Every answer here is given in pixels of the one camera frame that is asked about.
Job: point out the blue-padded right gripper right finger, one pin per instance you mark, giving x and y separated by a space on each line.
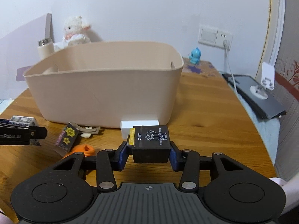
190 163

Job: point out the white blue labelled box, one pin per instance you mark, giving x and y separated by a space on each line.
23 121

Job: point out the black square box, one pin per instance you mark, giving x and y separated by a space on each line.
149 144

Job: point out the dark grey laptop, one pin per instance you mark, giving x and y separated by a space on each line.
264 109

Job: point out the floral yellow white cloth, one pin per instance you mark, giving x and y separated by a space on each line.
52 69

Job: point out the orange sock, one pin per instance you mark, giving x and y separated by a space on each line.
78 162

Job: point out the white small box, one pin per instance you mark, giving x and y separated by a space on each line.
126 125

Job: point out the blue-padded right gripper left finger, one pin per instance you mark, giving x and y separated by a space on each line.
105 162

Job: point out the white phone stand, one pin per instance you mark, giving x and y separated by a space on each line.
267 82

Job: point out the purple star patterned mat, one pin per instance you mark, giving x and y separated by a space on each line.
203 68

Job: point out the lilac headboard panel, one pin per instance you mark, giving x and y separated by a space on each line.
19 51

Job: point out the beige plastic storage basket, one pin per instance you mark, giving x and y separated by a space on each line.
103 83

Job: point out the black star sticker packet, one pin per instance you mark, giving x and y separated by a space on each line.
66 140

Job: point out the white plush lamb toy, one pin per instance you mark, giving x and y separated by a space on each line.
75 33

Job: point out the blue cartoon figurine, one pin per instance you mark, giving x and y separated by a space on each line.
195 56

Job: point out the white wall switch socket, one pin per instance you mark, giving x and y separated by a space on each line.
215 37

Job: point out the beige hair clip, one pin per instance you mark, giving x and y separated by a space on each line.
87 131

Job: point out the cream thermos bottle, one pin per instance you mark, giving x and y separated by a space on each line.
45 48

